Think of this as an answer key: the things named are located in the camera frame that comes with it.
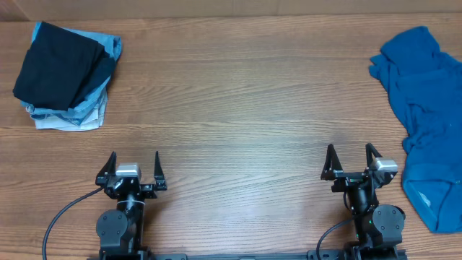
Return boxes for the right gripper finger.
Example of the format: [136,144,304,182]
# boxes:
[323,144,343,173]
[365,143,382,169]

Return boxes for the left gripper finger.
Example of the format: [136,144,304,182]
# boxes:
[154,151,165,184]
[97,151,117,178]

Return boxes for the blue polo shirt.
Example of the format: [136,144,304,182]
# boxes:
[369,26,461,233]

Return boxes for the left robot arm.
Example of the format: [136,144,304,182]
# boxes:
[95,152,167,259]

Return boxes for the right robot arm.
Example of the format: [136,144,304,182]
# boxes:
[315,143,407,260]

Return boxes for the folded white garment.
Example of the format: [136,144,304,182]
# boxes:
[34,92,108,131]

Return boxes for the folded black garment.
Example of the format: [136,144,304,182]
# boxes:
[13,22,116,111]

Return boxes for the folded light blue jeans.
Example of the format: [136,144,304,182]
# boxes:
[21,28,122,120]

